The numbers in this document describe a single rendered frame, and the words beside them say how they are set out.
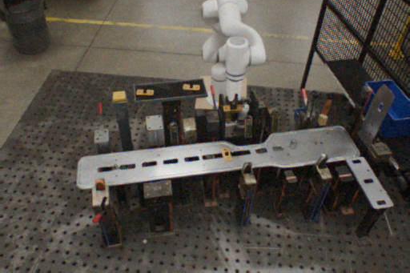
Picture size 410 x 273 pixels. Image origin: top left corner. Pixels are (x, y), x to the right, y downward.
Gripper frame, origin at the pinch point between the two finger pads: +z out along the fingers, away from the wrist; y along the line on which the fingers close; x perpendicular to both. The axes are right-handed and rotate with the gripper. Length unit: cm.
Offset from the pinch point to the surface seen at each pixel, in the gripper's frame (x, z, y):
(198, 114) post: -13.7, 19.9, -16.0
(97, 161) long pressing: -64, 29, 2
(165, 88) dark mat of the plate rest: -29.6, 13.1, -30.5
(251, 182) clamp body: 5.7, 26.3, 23.4
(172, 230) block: -31, 58, 25
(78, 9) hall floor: -143, 122, -350
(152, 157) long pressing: -37.9, 29.4, 1.6
